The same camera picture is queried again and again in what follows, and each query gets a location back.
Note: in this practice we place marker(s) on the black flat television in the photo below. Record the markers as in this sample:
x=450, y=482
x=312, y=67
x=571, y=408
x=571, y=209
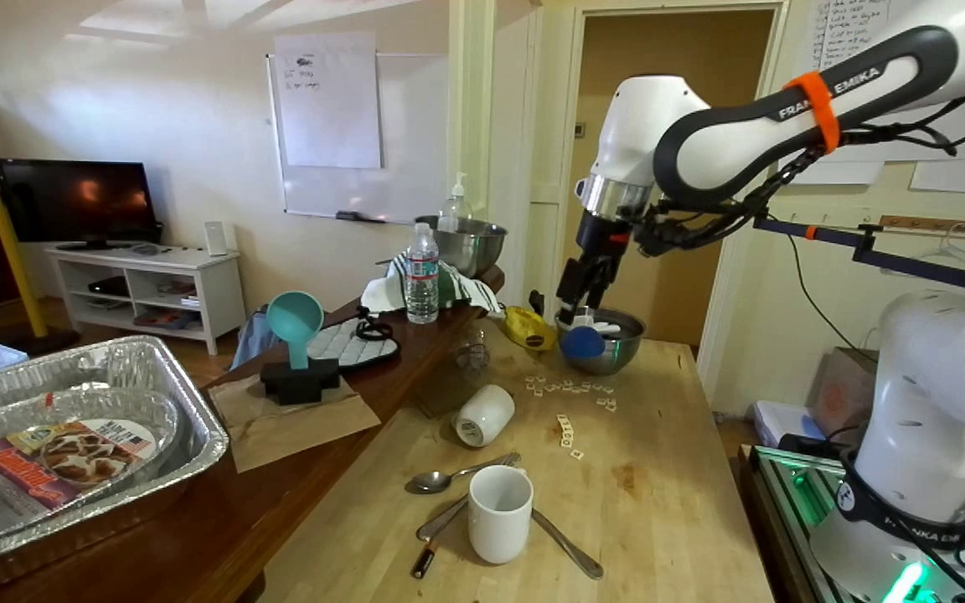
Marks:
x=74, y=203

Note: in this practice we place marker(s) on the labelled clear water bottle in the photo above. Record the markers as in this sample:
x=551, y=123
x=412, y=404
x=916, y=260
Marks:
x=422, y=278

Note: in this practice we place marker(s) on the black whiteboard marker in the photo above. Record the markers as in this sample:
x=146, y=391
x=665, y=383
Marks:
x=361, y=217

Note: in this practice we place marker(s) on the black camera boom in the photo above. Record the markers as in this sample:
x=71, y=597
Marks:
x=895, y=254

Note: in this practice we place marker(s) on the yellow pole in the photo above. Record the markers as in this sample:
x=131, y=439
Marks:
x=16, y=261

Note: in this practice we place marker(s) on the black white oven mitt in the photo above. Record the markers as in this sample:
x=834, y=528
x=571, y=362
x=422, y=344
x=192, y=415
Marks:
x=335, y=346

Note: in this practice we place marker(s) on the brown paper sheet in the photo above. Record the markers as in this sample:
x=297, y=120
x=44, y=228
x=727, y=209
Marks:
x=292, y=430

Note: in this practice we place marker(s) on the whiteboard on wall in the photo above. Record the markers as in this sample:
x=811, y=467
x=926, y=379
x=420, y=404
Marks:
x=325, y=103

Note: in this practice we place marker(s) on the black block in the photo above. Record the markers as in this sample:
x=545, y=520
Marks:
x=300, y=383

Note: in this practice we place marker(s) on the aluminium foil tray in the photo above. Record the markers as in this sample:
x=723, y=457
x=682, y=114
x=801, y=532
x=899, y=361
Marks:
x=198, y=430

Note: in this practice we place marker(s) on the blue cloth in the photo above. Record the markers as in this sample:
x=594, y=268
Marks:
x=248, y=341

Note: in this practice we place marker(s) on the translucent storage box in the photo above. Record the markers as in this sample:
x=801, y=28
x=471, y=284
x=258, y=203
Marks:
x=840, y=391

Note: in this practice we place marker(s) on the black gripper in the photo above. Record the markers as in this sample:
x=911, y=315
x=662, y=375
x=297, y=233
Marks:
x=594, y=261

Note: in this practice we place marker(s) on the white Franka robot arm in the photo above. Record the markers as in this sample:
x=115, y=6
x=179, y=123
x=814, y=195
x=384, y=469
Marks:
x=727, y=134

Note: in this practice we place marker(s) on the dark wooden side table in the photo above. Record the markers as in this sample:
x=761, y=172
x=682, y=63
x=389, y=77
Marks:
x=203, y=538

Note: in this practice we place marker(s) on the wooden door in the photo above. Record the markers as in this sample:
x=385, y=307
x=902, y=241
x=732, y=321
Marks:
x=662, y=45

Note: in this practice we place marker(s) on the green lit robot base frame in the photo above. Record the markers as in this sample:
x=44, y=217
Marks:
x=789, y=490

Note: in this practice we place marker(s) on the clear labelled food container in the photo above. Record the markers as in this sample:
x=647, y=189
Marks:
x=67, y=457

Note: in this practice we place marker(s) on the large steel mixing bowl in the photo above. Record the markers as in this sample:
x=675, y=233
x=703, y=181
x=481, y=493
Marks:
x=475, y=245

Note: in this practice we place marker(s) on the teal plastic cup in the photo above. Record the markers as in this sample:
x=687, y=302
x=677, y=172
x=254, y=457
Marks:
x=292, y=321

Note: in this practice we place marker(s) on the clear spray bottle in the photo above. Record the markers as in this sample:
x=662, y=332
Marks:
x=453, y=207

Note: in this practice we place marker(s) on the green striped white towel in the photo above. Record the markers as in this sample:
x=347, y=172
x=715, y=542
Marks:
x=385, y=292

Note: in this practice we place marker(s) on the white paper napkin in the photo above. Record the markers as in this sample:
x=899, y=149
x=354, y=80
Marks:
x=604, y=325

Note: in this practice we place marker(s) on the white television stand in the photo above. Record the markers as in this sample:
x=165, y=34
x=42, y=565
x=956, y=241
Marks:
x=149, y=268

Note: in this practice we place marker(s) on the yellow banana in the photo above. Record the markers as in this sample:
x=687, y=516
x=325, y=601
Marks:
x=527, y=325

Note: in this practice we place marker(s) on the white ceramic mug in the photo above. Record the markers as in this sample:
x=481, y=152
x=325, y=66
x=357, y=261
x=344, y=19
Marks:
x=501, y=513
x=485, y=415

